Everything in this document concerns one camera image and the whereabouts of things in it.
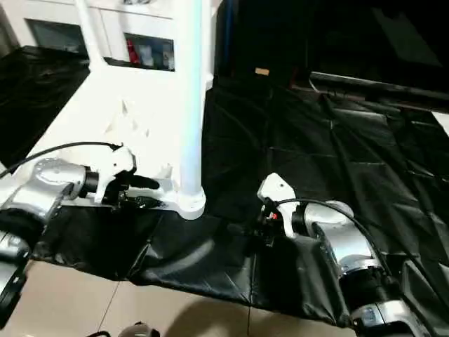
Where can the white cabinet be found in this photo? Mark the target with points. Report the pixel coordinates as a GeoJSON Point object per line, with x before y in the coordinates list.
{"type": "Point", "coordinates": [105, 28]}

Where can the white flat board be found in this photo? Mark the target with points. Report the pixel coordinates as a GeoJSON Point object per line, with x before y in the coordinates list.
{"type": "Point", "coordinates": [442, 123]}

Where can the large black furniture piece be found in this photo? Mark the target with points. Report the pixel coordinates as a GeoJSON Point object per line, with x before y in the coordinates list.
{"type": "Point", "coordinates": [351, 31]}

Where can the black mat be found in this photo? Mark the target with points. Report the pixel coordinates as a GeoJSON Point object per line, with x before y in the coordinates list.
{"type": "Point", "coordinates": [337, 154]}

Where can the black robot left foot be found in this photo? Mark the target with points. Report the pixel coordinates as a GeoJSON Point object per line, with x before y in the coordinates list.
{"type": "Point", "coordinates": [137, 330]}

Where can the dark glass bowl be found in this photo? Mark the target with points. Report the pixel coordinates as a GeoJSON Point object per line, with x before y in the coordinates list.
{"type": "Point", "coordinates": [137, 1]}

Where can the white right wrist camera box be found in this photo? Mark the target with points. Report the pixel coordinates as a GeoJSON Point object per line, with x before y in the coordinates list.
{"type": "Point", "coordinates": [277, 193]}

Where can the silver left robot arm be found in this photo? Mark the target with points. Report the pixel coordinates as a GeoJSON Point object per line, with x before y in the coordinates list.
{"type": "Point", "coordinates": [42, 186]}

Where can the white plastic table top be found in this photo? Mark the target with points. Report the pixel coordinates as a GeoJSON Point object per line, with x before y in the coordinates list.
{"type": "Point", "coordinates": [119, 119]}

